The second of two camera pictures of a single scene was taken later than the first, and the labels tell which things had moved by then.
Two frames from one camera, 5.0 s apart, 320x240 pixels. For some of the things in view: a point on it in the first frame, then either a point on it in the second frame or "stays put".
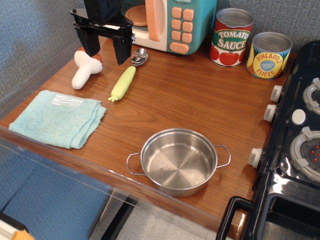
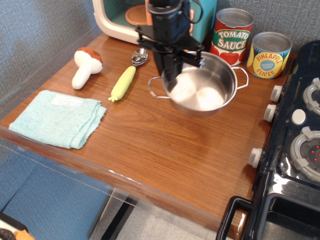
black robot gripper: [105, 17] → [169, 36]
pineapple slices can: [268, 54] stays put
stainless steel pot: [179, 162] → [201, 91]
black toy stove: [286, 202] stays put
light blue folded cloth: [59, 120] stays put
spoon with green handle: [139, 57] stays put
